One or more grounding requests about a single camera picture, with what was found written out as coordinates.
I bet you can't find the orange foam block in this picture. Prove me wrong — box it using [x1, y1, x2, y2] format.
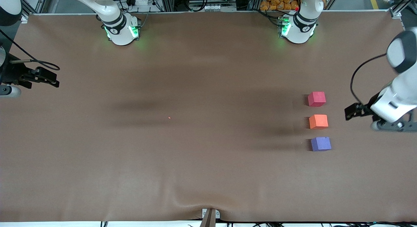
[309, 114, 329, 130]

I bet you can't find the red foam block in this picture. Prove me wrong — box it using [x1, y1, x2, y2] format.
[308, 92, 326, 107]

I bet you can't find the purple foam block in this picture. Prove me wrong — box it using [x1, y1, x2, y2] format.
[310, 137, 332, 152]

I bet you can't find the bag of orange buns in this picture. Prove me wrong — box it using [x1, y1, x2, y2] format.
[260, 0, 300, 11]

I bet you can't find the brown table mat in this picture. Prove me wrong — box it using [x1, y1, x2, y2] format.
[0, 11, 417, 223]

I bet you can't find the white terminal block row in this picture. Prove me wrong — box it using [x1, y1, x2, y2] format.
[203, 4, 237, 11]

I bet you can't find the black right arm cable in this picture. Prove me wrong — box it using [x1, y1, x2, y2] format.
[0, 30, 61, 71]

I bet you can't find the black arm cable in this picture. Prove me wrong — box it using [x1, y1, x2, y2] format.
[350, 53, 390, 107]
[0, 30, 61, 71]

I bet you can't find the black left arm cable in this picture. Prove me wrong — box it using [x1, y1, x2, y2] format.
[350, 53, 390, 107]

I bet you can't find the aluminium corner frame profile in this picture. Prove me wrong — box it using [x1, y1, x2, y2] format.
[389, 0, 417, 19]
[20, 0, 50, 15]

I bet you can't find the grey metal clamp bracket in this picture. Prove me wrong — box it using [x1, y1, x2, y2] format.
[202, 208, 221, 220]

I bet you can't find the brown camera pole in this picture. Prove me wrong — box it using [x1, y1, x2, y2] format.
[199, 209, 217, 227]

